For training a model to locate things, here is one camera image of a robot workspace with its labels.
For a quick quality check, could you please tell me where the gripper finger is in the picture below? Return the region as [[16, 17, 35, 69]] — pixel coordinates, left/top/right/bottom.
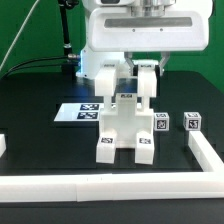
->
[[157, 52, 170, 76], [124, 52, 138, 77]]

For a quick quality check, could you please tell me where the white cable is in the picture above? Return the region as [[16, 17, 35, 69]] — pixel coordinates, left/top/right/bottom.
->
[[0, 0, 40, 73]]

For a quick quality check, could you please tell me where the white tagged cube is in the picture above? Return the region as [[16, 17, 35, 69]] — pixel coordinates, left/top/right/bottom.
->
[[154, 112, 170, 131], [183, 112, 202, 131]]

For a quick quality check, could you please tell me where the white block at left edge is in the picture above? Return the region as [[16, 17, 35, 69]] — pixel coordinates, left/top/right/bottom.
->
[[0, 134, 6, 157]]

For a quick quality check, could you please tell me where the white marker base plate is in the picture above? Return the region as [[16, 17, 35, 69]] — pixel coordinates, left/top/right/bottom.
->
[[54, 103, 103, 122]]

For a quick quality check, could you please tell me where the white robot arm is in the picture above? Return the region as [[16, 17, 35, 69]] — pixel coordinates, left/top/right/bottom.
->
[[80, 0, 213, 79]]

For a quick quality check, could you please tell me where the white L-shaped fence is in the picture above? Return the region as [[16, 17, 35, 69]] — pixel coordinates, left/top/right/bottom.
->
[[0, 131, 224, 203]]

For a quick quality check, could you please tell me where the black cable bundle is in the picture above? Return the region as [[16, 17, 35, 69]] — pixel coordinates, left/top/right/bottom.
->
[[3, 53, 82, 78]]

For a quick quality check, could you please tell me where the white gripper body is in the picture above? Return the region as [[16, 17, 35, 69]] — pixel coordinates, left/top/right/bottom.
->
[[88, 7, 210, 52]]

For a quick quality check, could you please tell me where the white chair back frame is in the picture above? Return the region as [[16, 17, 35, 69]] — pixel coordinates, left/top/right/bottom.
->
[[95, 60, 157, 111]]

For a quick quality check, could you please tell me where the white chair seat part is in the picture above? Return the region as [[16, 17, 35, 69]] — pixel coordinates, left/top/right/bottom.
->
[[99, 93, 154, 148]]

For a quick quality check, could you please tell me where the black vertical pole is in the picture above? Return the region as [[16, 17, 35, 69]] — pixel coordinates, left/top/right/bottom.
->
[[57, 0, 79, 75]]

